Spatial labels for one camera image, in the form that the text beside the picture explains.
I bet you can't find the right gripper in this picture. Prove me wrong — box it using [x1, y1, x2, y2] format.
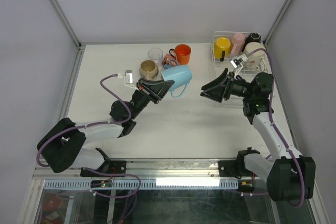
[200, 68, 254, 103]

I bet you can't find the black mug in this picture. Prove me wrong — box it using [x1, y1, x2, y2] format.
[245, 33, 261, 45]

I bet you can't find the clear plastic cup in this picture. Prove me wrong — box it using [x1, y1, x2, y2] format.
[148, 48, 163, 67]

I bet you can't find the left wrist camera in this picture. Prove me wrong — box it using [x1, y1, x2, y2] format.
[121, 70, 137, 89]

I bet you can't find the beige mug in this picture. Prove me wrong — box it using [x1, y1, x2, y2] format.
[139, 60, 159, 80]

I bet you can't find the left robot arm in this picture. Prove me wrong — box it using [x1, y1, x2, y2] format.
[36, 78, 175, 176]

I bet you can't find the green inside mug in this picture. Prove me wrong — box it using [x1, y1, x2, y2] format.
[243, 42, 267, 72]

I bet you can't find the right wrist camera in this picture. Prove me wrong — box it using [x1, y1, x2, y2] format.
[230, 54, 248, 75]

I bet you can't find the pink patterned mug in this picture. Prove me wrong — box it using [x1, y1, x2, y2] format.
[161, 54, 180, 67]

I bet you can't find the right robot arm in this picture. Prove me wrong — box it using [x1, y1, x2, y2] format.
[200, 69, 316, 207]

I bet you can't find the orange mug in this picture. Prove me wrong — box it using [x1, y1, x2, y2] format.
[169, 44, 192, 65]

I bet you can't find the white light-blue mug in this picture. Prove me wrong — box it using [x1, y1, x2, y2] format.
[161, 65, 193, 98]

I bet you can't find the yellow mug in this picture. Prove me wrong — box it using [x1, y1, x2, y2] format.
[214, 37, 231, 62]

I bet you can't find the white cable duct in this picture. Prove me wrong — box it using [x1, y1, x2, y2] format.
[44, 177, 238, 190]

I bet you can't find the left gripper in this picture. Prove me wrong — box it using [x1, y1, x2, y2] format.
[129, 78, 174, 120]

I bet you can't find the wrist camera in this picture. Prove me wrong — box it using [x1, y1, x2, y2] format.
[121, 70, 137, 89]
[230, 54, 248, 75]

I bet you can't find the aluminium mounting rail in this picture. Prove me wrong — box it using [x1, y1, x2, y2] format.
[34, 157, 314, 183]

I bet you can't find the clear dish rack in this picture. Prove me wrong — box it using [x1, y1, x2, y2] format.
[209, 31, 275, 109]

